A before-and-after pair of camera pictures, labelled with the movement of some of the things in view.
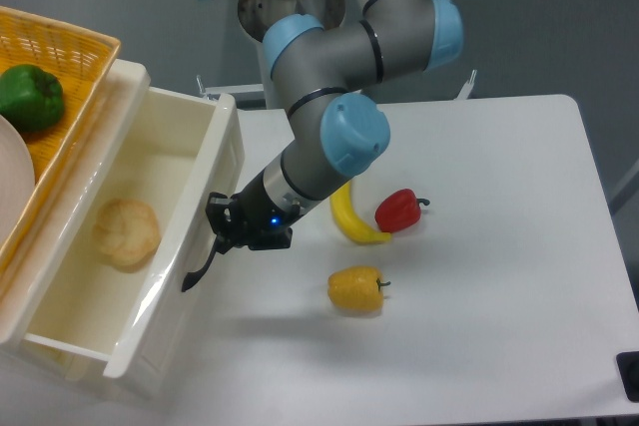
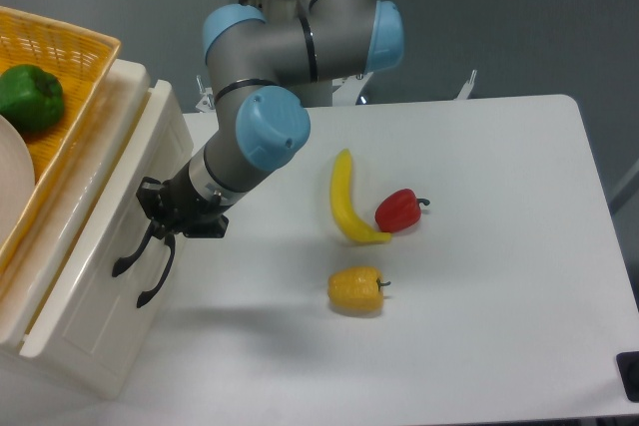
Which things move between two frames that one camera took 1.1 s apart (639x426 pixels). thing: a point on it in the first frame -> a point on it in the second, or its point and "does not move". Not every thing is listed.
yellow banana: x=350 y=221 does not move
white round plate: x=17 y=176 does not move
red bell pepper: x=398 y=211 does not move
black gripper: x=255 y=221 -> x=175 y=207
